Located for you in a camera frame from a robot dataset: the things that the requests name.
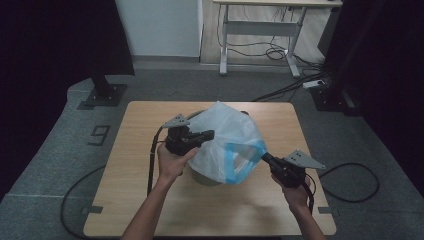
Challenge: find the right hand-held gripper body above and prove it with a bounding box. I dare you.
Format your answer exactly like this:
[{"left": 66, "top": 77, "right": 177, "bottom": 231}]
[{"left": 269, "top": 149, "right": 326, "bottom": 189}]

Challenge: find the green plastic trash bin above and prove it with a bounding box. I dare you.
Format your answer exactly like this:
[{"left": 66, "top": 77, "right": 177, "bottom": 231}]
[{"left": 184, "top": 109, "right": 224, "bottom": 187}]

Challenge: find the tangle of black floor cables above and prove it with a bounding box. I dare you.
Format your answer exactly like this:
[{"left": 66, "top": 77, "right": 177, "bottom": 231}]
[{"left": 216, "top": 4, "right": 331, "bottom": 103}]

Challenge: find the person's left hand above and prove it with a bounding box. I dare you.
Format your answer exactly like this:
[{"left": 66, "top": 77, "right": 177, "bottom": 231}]
[{"left": 155, "top": 143, "right": 202, "bottom": 188}]

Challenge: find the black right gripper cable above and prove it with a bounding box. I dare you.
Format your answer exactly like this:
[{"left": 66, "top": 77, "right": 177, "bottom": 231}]
[{"left": 301, "top": 162, "right": 381, "bottom": 215}]

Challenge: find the white power strip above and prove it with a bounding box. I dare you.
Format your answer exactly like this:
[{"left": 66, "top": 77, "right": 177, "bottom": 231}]
[{"left": 302, "top": 79, "right": 326, "bottom": 90}]

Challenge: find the black stand with base plate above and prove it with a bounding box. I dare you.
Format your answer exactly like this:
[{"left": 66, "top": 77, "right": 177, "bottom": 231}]
[
  {"left": 310, "top": 0, "right": 363, "bottom": 117},
  {"left": 83, "top": 71, "right": 129, "bottom": 108}
]

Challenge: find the white-legged wooden desk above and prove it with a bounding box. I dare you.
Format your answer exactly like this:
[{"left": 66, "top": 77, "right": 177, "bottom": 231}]
[{"left": 212, "top": 0, "right": 344, "bottom": 79}]

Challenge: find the person's right hand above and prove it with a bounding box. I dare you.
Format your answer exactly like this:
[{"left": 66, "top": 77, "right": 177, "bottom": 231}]
[{"left": 271, "top": 173, "right": 313, "bottom": 215}]

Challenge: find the white partition panel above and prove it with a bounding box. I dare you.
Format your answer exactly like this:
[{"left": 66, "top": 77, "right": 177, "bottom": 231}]
[{"left": 114, "top": 0, "right": 204, "bottom": 58}]

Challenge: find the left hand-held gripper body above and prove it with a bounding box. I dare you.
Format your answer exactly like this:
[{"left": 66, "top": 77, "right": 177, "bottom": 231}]
[{"left": 161, "top": 113, "right": 202, "bottom": 157}]

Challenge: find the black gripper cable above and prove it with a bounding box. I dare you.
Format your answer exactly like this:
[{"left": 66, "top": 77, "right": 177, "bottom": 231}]
[
  {"left": 60, "top": 125, "right": 168, "bottom": 240},
  {"left": 301, "top": 162, "right": 381, "bottom": 215}
]

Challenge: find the grey tape marker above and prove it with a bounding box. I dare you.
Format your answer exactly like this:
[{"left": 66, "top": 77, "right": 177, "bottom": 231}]
[
  {"left": 81, "top": 205, "right": 104, "bottom": 215},
  {"left": 317, "top": 206, "right": 340, "bottom": 215}
]

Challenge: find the dark curtain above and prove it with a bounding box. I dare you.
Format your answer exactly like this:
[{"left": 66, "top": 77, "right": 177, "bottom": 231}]
[
  {"left": 324, "top": 0, "right": 424, "bottom": 198},
  {"left": 0, "top": 0, "right": 136, "bottom": 201}
]

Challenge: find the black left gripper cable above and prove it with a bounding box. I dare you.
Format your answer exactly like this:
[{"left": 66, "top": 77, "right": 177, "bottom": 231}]
[{"left": 60, "top": 125, "right": 168, "bottom": 240}]

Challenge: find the white blue-banded trash bag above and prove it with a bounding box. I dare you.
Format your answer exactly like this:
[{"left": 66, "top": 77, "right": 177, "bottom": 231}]
[{"left": 186, "top": 100, "right": 269, "bottom": 186}]

